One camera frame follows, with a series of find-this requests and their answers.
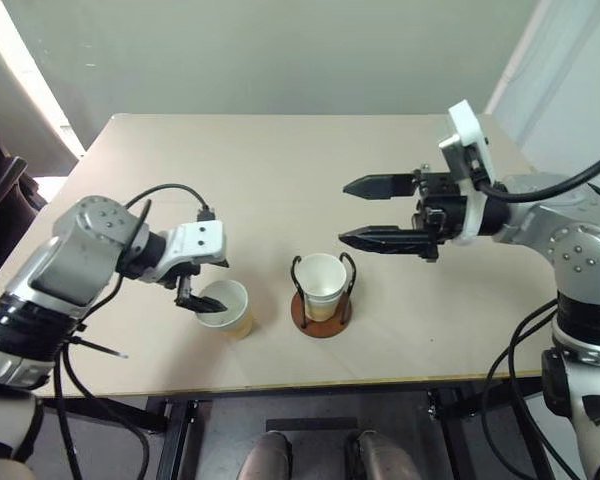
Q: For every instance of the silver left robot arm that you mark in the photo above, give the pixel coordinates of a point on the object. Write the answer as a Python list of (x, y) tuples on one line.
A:
[(75, 250)]

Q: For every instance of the dark chair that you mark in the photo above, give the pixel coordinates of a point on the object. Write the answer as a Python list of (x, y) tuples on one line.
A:
[(5, 200)]

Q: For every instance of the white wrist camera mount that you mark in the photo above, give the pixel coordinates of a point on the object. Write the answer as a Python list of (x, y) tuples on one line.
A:
[(202, 239), (467, 130)]

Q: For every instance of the black metal table frame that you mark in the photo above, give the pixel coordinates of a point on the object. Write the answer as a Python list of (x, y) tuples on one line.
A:
[(180, 435)]

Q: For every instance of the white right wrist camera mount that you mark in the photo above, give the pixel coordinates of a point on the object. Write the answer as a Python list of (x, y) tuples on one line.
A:
[(467, 130)]

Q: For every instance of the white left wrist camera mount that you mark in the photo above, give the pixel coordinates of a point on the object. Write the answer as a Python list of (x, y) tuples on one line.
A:
[(202, 239)]

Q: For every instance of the grey rounded foot-like shape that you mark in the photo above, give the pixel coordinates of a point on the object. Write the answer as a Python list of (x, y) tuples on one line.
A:
[(265, 457), (385, 457)]

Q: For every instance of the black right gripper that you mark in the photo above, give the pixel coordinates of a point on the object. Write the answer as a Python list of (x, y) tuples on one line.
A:
[(442, 205)]

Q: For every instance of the black floor mat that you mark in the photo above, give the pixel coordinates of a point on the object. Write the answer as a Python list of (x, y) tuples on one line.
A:
[(310, 424)]

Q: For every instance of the black zip tie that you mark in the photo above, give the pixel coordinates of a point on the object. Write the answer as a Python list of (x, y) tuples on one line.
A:
[(97, 347)]

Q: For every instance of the white paper cup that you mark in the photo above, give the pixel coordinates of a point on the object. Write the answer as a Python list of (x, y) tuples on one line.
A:
[(320, 275), (322, 311), (232, 320)]

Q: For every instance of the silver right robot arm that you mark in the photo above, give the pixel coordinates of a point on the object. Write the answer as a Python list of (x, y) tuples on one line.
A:
[(575, 240)]

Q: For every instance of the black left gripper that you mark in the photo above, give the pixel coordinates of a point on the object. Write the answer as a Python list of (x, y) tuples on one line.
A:
[(184, 287)]

